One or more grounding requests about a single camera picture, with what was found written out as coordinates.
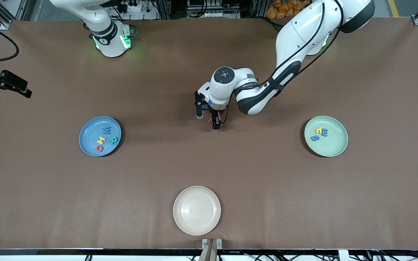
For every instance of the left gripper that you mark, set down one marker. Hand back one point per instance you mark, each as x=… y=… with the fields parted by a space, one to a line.
x=215 y=116

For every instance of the blue foam letter g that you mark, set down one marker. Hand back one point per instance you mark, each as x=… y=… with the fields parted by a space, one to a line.
x=315 y=138

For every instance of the teal foam letter R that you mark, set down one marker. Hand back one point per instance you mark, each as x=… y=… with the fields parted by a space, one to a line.
x=113 y=141

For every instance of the blue foam letter W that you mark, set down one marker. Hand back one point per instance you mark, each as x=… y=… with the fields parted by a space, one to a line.
x=106 y=130

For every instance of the blue foam letter m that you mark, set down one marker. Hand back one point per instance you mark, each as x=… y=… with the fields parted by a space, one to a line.
x=325 y=133

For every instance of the red foam letter Q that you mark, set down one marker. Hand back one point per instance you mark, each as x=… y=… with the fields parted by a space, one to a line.
x=95 y=148

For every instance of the yellow foam letter H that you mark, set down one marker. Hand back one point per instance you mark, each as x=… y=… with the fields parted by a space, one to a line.
x=101 y=140

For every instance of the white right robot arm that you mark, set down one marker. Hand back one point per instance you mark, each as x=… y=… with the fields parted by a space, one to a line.
x=103 y=40

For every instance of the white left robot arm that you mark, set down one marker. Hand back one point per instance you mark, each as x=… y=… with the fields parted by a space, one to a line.
x=303 y=32

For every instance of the beige plate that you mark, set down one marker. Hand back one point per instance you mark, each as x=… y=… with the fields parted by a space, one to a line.
x=197 y=210

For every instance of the blue plate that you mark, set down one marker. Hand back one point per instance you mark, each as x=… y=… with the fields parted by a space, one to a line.
x=89 y=136

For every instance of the green plate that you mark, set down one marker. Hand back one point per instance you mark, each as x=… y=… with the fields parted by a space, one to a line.
x=334 y=145

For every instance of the small white socket strip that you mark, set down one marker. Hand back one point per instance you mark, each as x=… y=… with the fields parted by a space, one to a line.
x=214 y=14

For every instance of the right base connector box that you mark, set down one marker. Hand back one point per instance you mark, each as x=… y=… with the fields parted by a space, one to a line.
x=127 y=41

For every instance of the white power strip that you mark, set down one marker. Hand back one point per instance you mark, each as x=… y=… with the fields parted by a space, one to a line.
x=147 y=14

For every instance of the bag of orange objects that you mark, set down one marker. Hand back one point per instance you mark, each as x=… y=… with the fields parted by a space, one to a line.
x=281 y=9

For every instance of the metal bracket with wooden stick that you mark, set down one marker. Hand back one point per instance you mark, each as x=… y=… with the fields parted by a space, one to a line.
x=212 y=250

